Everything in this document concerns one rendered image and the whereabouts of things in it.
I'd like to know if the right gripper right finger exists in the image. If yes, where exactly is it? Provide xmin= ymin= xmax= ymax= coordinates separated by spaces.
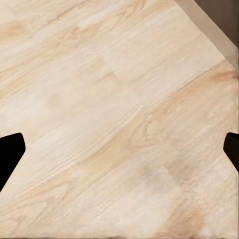
xmin=223 ymin=132 xmax=239 ymax=173

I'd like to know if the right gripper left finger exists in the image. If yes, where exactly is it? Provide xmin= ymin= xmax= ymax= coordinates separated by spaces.
xmin=0 ymin=132 xmax=26 ymax=192

